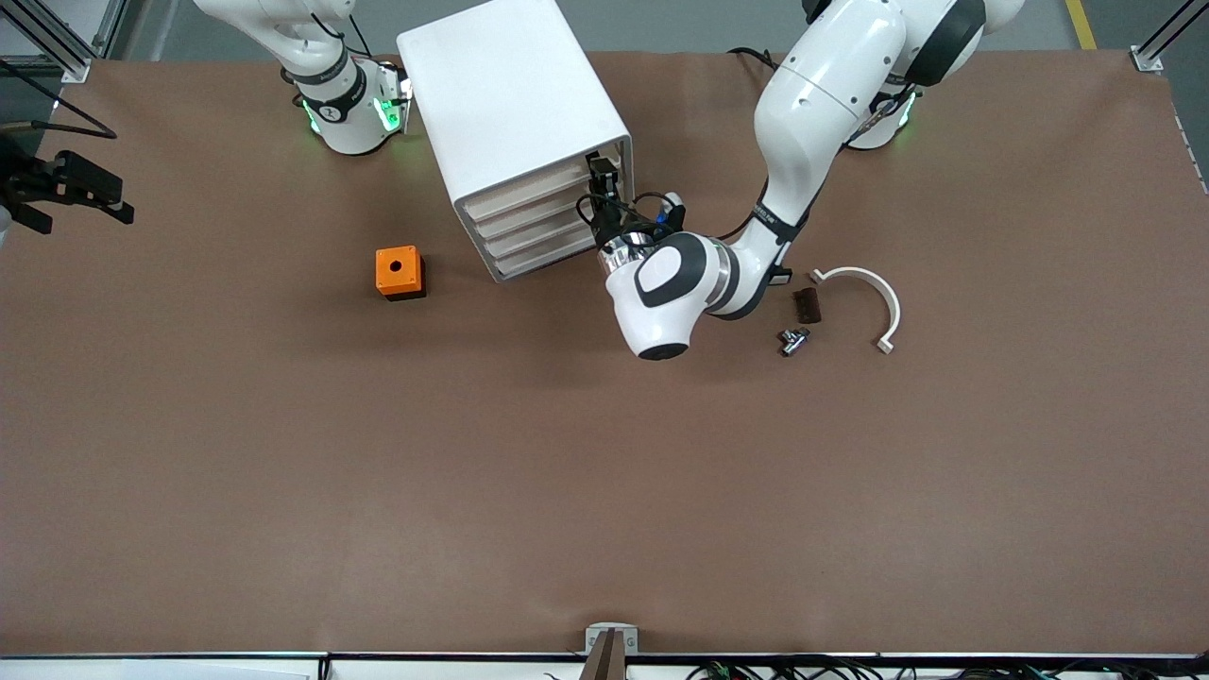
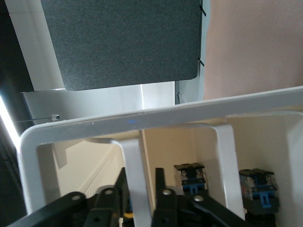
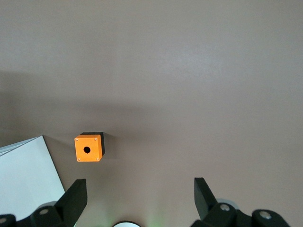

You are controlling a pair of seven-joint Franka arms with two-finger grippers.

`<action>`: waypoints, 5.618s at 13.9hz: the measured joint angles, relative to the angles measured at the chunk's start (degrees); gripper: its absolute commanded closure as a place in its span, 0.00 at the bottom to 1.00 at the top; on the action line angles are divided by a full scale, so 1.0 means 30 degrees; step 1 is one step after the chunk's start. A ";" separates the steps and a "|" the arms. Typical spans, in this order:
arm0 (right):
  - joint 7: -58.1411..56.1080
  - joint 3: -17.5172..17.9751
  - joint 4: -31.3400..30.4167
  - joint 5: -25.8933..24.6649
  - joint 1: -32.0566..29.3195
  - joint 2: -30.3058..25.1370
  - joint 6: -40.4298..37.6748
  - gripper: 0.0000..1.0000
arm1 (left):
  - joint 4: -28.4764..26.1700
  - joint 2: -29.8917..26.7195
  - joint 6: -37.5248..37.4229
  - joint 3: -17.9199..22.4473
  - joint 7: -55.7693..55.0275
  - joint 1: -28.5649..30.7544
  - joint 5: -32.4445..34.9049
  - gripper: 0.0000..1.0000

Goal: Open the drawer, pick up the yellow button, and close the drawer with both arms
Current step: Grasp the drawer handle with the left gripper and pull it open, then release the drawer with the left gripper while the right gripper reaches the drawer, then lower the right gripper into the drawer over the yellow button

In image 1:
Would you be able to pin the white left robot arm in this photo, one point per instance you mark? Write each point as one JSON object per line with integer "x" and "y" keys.
{"x": 822, "y": 104}

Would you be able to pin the brown strut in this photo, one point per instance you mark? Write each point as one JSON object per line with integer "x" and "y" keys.
{"x": 604, "y": 661}

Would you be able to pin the orange button enclosure box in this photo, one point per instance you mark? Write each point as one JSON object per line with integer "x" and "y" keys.
{"x": 397, "y": 269}

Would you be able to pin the dark brown cylindrical capacitor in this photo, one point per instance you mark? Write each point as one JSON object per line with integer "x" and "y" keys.
{"x": 808, "y": 306}

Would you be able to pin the grey metal bracket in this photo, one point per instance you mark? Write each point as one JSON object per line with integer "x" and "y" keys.
{"x": 595, "y": 631}

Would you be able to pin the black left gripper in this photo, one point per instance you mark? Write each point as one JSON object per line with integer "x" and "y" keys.
{"x": 605, "y": 226}

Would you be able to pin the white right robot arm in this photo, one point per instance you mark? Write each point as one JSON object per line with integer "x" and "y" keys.
{"x": 349, "y": 123}

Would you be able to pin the chrome angle valve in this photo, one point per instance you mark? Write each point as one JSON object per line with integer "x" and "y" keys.
{"x": 793, "y": 342}

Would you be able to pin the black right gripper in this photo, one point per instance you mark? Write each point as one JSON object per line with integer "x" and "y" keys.
{"x": 40, "y": 181}

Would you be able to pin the white table edge rail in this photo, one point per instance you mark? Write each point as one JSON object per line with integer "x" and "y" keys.
{"x": 189, "y": 666}

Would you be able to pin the aluminium frame profile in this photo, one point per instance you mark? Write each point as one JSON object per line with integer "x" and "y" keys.
{"x": 57, "y": 38}
{"x": 1157, "y": 47}

